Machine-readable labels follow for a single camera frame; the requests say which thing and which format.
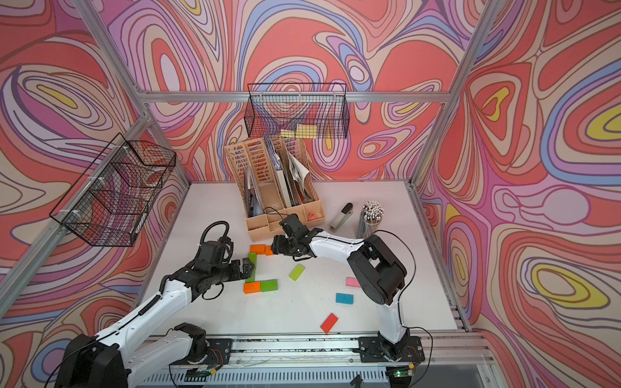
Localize grey stapler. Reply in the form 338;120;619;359
329;202;354;233

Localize black wire basket left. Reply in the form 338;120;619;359
49;134;176;247

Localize black wire basket back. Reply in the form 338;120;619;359
244;81;350;139

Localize teal block lower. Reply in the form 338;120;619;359
335;293;354;305

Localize light green block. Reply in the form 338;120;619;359
289;264;305;281

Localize pink block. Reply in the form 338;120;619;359
345;276;361;288

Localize red block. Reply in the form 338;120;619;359
320;313;338;334

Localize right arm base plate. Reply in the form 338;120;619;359
354;333;426;365

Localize beige plastic file organizer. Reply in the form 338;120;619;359
224;138;325;242

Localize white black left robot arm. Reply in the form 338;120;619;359
53;241;256;387

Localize black wire basket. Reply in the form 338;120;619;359
244;81;350;139
49;134;176;247

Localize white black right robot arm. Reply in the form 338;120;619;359
271;214;407;344

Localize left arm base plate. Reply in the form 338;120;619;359
184;338;233;366

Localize yellow sticky notes pad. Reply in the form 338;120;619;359
280;124;318;139

